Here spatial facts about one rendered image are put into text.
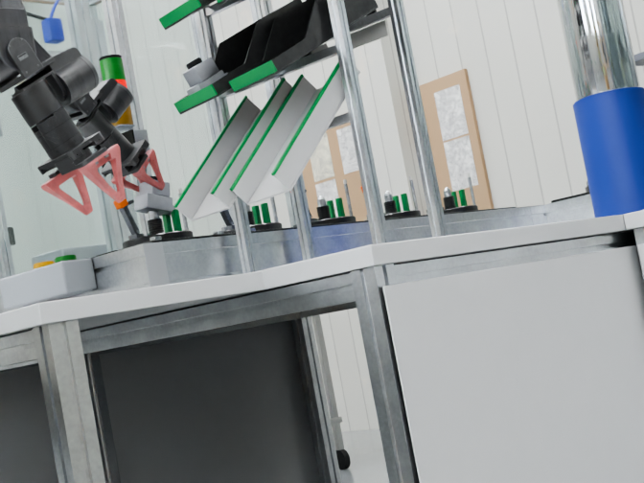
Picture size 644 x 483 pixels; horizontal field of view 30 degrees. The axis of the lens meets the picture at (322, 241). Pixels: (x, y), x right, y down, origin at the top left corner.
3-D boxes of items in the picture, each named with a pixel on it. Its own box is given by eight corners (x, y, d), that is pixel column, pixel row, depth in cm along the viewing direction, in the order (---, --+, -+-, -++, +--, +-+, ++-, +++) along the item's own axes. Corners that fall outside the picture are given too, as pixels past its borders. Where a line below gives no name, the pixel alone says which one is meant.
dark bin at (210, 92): (218, 97, 210) (195, 59, 209) (179, 115, 221) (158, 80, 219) (318, 32, 227) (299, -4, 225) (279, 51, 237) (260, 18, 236)
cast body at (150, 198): (148, 207, 235) (147, 172, 236) (133, 212, 238) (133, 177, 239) (181, 213, 241) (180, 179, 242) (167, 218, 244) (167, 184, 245)
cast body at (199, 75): (206, 99, 214) (186, 64, 212) (194, 105, 217) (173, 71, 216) (238, 79, 219) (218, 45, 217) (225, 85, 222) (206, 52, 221)
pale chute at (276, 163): (291, 191, 198) (272, 172, 196) (247, 205, 208) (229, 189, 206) (360, 71, 211) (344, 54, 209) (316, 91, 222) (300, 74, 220)
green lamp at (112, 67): (112, 79, 258) (108, 56, 258) (98, 84, 262) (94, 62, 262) (130, 79, 262) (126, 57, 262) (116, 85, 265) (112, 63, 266)
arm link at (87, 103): (43, 103, 230) (67, 95, 224) (76, 63, 236) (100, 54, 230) (86, 147, 235) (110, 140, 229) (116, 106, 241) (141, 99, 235)
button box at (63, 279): (66, 293, 217) (60, 260, 218) (3, 310, 231) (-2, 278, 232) (98, 289, 223) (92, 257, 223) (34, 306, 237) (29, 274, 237)
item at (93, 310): (41, 324, 158) (37, 302, 158) (-177, 379, 226) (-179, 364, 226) (416, 265, 203) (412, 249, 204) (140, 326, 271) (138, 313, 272)
